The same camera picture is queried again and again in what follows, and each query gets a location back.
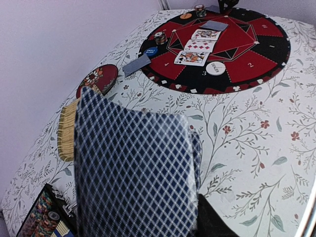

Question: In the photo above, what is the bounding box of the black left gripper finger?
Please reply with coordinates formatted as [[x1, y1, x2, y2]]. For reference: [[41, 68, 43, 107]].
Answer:
[[196, 194, 238, 237]]

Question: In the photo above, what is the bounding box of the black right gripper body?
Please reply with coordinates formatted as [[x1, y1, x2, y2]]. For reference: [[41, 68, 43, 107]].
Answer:
[[218, 0, 239, 14]]

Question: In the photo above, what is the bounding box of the face up queen card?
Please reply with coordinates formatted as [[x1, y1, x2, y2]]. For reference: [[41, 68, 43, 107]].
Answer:
[[191, 29, 221, 41]]

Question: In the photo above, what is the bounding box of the orange big blind button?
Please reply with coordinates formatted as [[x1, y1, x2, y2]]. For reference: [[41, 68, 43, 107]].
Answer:
[[180, 13, 192, 20]]

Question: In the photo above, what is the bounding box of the face up diamonds card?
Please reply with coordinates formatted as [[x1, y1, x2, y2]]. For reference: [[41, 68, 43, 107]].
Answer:
[[184, 39, 216, 53]]

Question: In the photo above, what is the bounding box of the face up king card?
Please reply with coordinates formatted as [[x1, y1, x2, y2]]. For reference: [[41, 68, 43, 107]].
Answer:
[[174, 50, 209, 67]]

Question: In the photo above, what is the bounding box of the white dealer button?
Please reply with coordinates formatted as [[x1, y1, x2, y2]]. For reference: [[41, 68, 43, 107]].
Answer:
[[205, 61, 226, 76]]

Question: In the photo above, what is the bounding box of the red white poker chip stack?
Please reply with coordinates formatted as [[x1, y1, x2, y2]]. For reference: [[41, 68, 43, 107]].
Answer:
[[154, 32, 168, 45]]

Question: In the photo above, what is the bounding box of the blue small blind button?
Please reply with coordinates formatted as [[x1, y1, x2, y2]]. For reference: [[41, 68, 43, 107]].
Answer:
[[144, 47, 158, 57]]

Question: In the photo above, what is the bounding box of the dealt card face down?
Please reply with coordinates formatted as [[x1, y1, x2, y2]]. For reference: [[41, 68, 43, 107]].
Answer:
[[206, 5, 220, 13], [122, 54, 151, 77]]

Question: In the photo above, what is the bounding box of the woven bamboo tray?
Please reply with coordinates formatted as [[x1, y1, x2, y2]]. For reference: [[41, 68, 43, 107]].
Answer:
[[57, 99, 80, 162]]

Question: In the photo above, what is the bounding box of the blue texas holdem card deck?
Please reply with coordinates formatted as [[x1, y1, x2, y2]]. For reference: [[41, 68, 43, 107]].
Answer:
[[50, 221, 75, 237]]

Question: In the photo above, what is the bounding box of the round red black poker mat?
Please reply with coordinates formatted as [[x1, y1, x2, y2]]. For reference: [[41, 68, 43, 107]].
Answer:
[[139, 8, 291, 94]]

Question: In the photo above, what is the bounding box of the red floral round plate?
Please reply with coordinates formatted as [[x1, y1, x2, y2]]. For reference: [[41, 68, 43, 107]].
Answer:
[[76, 64, 119, 98]]

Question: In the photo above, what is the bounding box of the black poker set case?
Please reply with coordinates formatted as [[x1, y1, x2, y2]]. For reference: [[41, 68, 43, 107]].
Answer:
[[17, 184, 78, 237]]

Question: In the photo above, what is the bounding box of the aluminium frame post right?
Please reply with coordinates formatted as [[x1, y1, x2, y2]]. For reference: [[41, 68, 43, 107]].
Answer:
[[158, 0, 170, 10]]

